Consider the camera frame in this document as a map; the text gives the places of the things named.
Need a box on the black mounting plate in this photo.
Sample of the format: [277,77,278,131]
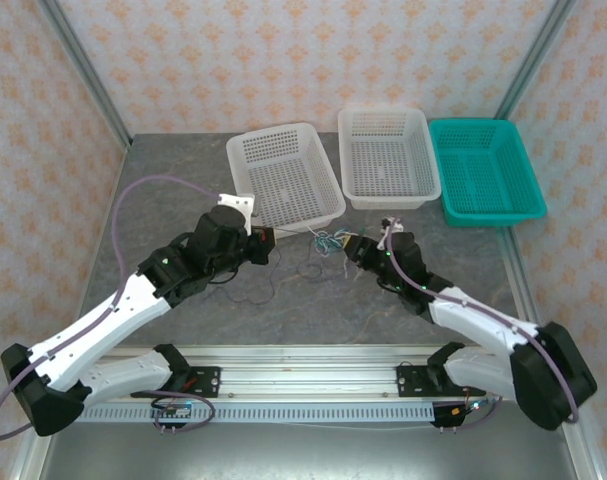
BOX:
[395,364,435,399]
[181,365,222,399]

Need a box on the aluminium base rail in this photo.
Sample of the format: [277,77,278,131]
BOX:
[102,344,514,401]

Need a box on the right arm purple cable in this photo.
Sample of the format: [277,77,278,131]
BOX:
[386,219,580,425]

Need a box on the white perforated basket tilted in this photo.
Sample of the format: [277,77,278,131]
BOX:
[225,122,347,239]

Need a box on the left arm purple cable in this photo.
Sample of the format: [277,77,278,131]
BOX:
[0,175,222,442]

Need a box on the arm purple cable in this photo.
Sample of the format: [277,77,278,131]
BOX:
[386,219,580,425]
[0,175,222,442]

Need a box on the thin purple wire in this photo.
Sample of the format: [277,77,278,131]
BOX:
[225,227,354,307]

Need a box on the white slotted cable duct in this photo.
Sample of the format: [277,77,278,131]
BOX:
[75,402,437,424]

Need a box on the teal perforated basket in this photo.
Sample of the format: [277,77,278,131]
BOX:
[427,117,548,228]

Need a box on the aluminium frame post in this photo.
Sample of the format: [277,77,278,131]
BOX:
[35,0,133,151]
[495,0,579,121]

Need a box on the thin green wire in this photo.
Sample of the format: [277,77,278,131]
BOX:
[312,227,367,259]

